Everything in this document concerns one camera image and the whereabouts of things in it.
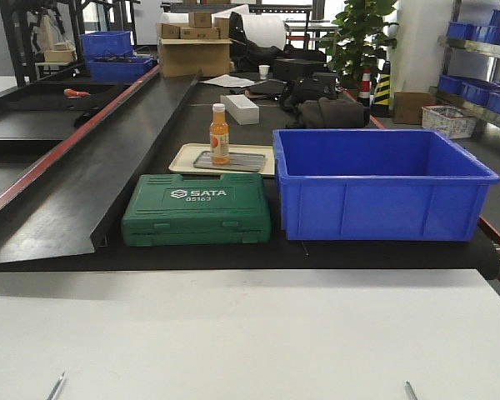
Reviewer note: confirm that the small grey metal tray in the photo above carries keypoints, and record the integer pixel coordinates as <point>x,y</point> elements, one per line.
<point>238,161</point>

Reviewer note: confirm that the beige plastic tray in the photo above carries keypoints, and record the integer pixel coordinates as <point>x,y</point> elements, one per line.
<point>188,153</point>

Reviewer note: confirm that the orange juice bottle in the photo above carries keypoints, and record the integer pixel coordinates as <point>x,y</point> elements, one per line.
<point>219,135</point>

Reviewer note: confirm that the white rectangular box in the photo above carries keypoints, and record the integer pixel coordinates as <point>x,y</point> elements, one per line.
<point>242,109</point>

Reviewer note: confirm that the large blue plastic bin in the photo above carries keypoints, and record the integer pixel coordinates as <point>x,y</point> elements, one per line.
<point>378,184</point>

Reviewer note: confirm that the green SATA tool case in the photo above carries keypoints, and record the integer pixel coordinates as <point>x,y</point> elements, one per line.
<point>167,209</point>

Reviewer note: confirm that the white paper cup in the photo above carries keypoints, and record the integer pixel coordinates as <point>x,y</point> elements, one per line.
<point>263,71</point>

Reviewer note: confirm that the black bag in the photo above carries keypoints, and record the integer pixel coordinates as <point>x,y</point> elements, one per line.
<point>304,89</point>

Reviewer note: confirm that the large cardboard box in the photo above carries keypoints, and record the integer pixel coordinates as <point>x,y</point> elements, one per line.
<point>182,57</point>

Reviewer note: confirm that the striped traffic cone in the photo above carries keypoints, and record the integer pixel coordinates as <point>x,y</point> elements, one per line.
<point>381,100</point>

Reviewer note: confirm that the potted green plant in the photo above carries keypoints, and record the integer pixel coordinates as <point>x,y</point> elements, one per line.
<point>359,40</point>

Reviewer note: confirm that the blue bin on conveyor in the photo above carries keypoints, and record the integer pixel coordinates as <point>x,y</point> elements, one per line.
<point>126,70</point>

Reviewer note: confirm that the white mesh basket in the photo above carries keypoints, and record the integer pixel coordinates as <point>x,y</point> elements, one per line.
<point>448,120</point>

